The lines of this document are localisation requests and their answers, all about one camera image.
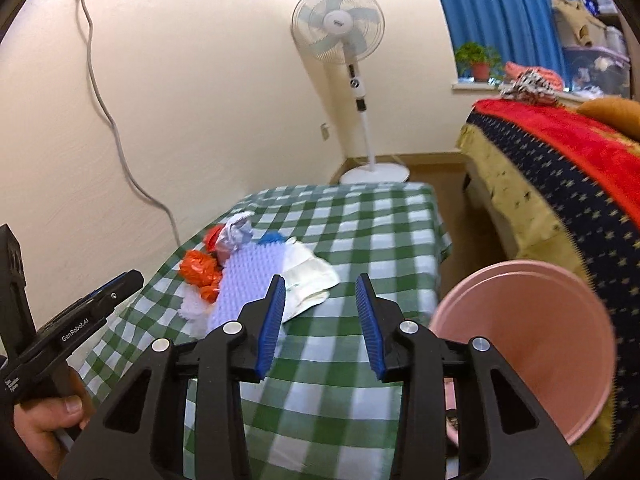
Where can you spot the clear plastic storage box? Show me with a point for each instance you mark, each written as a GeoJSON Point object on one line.
{"type": "Point", "coordinates": [597, 68]}

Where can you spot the blue plastic bag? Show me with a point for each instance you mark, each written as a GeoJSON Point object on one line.
{"type": "Point", "coordinates": [271, 237]}

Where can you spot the white green printed bag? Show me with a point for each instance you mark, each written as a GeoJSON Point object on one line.
{"type": "Point", "coordinates": [308, 279]}

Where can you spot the pink plastic trash bin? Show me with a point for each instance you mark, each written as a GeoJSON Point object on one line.
{"type": "Point", "coordinates": [551, 328]}

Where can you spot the red star-pattern bed blanket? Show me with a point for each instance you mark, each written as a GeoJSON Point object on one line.
{"type": "Point", "coordinates": [568, 187]}

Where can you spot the white foam net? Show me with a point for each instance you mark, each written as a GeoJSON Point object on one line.
{"type": "Point", "coordinates": [195, 311]}

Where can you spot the person's left hand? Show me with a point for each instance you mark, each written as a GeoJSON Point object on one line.
{"type": "Point", "coordinates": [37, 422]}

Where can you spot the blue window curtain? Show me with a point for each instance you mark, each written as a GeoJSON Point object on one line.
{"type": "Point", "coordinates": [521, 31]}

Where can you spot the beige jacket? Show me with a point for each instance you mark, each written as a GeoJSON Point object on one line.
{"type": "Point", "coordinates": [576, 26]}

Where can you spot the white standing fan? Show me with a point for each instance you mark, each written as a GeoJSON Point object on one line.
{"type": "Point", "coordinates": [345, 32]}

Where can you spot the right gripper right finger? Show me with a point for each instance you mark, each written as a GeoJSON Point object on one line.
{"type": "Point", "coordinates": [503, 431]}

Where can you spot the zebra striped clothing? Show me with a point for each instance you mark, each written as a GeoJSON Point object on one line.
{"type": "Point", "coordinates": [530, 88]}

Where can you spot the grey white paper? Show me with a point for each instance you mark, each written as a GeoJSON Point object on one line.
{"type": "Point", "coordinates": [237, 232]}

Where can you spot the potted green plant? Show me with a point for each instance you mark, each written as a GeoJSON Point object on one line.
{"type": "Point", "coordinates": [478, 62]}

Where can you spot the red plastic bag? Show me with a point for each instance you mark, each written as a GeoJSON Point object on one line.
{"type": "Point", "coordinates": [211, 237]}

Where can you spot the purple bumpy foam sheet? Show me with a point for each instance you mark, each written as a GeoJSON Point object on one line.
{"type": "Point", "coordinates": [246, 278]}

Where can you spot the green white checkered tablecloth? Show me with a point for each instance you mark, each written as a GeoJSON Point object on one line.
{"type": "Point", "coordinates": [321, 413]}

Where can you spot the orange plastic bag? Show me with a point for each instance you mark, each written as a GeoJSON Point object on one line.
{"type": "Point", "coordinates": [202, 271]}

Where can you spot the white wall socket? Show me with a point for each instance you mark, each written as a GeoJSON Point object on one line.
{"type": "Point", "coordinates": [325, 131]}

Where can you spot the orange pillow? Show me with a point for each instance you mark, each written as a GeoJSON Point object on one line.
{"type": "Point", "coordinates": [620, 114]}

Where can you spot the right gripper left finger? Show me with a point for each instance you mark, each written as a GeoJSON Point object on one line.
{"type": "Point", "coordinates": [137, 431]}

